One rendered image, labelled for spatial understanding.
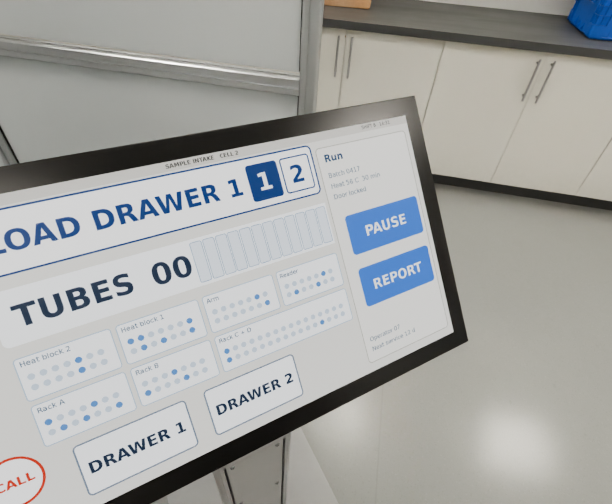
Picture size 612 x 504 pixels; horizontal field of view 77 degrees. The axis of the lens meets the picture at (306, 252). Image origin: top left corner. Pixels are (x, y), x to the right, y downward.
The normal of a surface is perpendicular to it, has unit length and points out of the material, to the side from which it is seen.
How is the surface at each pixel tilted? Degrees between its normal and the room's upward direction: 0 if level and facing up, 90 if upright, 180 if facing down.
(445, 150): 90
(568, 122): 90
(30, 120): 90
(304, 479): 5
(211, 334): 50
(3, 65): 90
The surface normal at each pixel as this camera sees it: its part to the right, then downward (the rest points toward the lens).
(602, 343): 0.05, -0.73
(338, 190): 0.39, 0.02
